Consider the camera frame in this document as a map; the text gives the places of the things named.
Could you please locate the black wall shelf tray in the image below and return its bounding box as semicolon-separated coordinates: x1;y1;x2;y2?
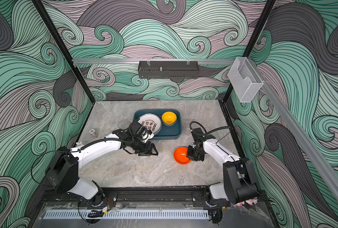
138;60;199;80

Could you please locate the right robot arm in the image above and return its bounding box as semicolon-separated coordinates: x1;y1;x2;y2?
187;139;260;204

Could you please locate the clear cup far left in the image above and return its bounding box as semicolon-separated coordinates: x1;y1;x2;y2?
118;119;132;129

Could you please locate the aluminium rail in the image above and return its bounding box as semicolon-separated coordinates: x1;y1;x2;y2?
247;58;338;202
72;58;235;65

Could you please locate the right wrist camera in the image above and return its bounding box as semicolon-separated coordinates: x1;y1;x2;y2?
191;128;206;142

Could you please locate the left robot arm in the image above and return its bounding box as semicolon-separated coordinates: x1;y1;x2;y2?
46;129;159;206

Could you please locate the black frame post left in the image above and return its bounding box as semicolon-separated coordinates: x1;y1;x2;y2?
31;0;95;104

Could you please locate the white slotted cable duct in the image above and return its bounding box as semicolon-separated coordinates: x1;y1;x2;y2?
43;209;209;220

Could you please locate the clear acrylic wall holder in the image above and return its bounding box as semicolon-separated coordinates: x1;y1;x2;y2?
228;57;264;103

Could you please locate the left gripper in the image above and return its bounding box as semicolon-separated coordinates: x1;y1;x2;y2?
131;138;159;156

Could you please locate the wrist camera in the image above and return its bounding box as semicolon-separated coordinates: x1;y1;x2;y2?
191;128;206;142
129;121;155;142

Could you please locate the pink checkered small cup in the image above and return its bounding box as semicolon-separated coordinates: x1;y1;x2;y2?
89;129;98;139

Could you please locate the aluminium rail right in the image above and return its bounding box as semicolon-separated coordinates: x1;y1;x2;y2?
247;58;338;202

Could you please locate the orange bowl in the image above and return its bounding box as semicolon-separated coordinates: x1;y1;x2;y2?
173;147;190;165

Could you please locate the teal plastic bin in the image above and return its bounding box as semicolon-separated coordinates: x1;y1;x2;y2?
133;109;182;140

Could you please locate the enjoy the moment plate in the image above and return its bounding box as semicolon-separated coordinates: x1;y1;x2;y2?
139;114;162;135

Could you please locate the black frame post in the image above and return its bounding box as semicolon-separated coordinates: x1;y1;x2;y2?
31;0;95;104
223;1;276;104

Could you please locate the pink white plush toy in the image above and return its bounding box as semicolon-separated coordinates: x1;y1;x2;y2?
236;199;258;207

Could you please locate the yellow bowl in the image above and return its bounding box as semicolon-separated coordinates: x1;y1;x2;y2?
161;112;177;126

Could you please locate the black frame post right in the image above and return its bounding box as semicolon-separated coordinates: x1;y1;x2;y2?
223;1;276;104

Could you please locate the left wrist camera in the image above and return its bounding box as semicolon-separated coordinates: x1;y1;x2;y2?
129;121;155;142

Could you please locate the aluminium rail back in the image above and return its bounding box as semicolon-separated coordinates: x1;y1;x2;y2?
72;58;235;65

